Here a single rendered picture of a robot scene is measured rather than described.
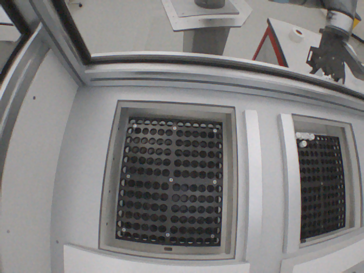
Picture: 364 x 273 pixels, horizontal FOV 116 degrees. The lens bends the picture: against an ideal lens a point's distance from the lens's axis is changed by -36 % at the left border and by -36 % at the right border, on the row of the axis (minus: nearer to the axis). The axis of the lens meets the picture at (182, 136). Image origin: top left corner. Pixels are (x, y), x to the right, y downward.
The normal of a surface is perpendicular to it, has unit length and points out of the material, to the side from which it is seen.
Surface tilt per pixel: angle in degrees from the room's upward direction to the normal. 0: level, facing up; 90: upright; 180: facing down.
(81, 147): 0
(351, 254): 0
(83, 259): 0
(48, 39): 90
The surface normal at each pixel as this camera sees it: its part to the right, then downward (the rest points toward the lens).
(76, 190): 0.03, -0.33
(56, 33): -0.05, 0.94
